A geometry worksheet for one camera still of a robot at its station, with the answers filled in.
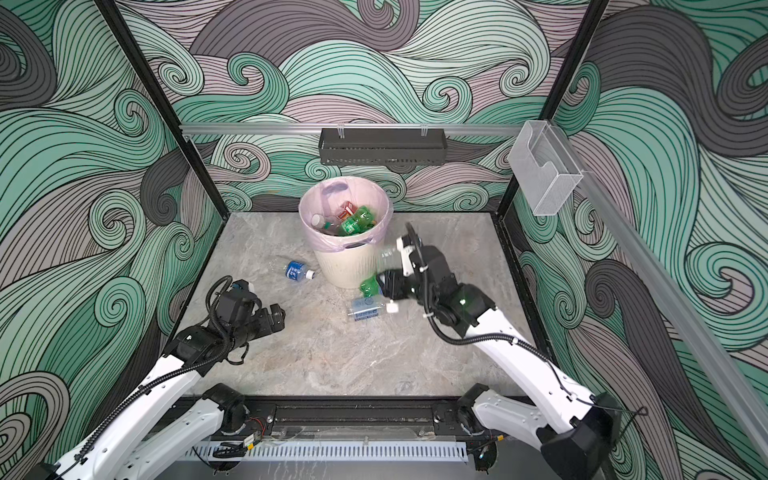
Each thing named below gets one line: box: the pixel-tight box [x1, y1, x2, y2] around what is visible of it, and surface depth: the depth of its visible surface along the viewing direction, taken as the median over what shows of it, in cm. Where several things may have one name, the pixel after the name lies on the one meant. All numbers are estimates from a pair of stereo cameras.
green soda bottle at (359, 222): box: [339, 205, 377, 236], surface depth 94 cm
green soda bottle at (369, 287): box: [359, 274, 379, 298], surface depth 97 cm
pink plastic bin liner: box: [298, 176, 394, 252], surface depth 92 cm
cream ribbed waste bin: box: [313, 239, 383, 288], surface depth 89 cm
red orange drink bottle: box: [338, 201, 358, 221], surface depth 97 cm
